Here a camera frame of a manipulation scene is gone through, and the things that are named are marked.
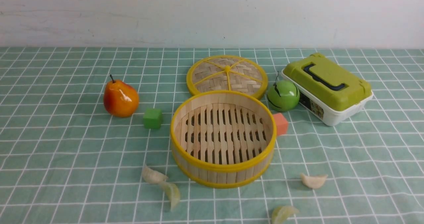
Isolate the white dumpling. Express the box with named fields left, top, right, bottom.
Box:
left=300, top=173, right=328, bottom=189
left=142, top=165, right=169, bottom=184

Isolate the green dumpling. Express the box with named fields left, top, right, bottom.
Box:
left=158, top=181, right=181, bottom=212
left=271, top=205, right=299, bottom=224

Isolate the green dumpling bottom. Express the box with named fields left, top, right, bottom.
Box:
left=271, top=205, right=299, bottom=224

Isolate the woven bamboo steamer lid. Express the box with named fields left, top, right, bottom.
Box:
left=186, top=55, right=268, bottom=100

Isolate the bamboo steamer tray yellow rim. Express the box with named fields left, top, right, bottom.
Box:
left=170, top=90, right=277, bottom=188

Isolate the green wooden cube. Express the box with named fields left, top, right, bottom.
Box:
left=143, top=108, right=163, bottom=129

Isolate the green toy apple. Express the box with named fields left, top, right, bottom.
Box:
left=266, top=72, right=300, bottom=112

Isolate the orange wooden cube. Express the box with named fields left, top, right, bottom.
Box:
left=273, top=113, right=289, bottom=136

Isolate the orange toy pear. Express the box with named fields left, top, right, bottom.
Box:
left=103, top=74, right=139, bottom=117

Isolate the green lidded white box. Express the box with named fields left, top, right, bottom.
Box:
left=281, top=52, right=373, bottom=126

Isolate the green checkered tablecloth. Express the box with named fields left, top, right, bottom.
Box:
left=0, top=47, right=424, bottom=224

